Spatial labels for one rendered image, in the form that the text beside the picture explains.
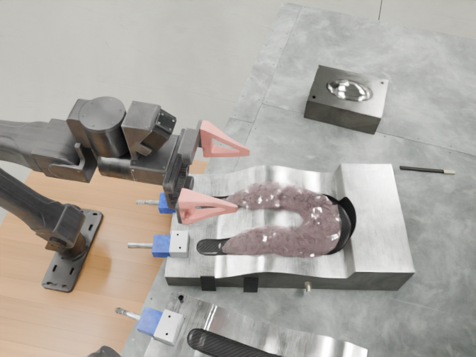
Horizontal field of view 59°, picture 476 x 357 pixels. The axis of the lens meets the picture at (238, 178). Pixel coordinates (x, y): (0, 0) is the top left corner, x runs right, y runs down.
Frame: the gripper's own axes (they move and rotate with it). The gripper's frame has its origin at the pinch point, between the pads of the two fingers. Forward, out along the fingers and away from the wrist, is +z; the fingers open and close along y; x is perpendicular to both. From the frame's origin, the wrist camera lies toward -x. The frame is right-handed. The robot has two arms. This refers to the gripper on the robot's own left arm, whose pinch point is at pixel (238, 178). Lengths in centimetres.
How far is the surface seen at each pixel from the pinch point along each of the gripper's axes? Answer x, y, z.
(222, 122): 120, 111, -28
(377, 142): 40, 45, 31
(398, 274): 29.7, 3.2, 32.1
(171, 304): 31.1, -10.8, -10.5
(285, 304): 39.8, -3.9, 11.5
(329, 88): 34, 57, 16
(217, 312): 31.3, -10.5, -1.5
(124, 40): 121, 167, -102
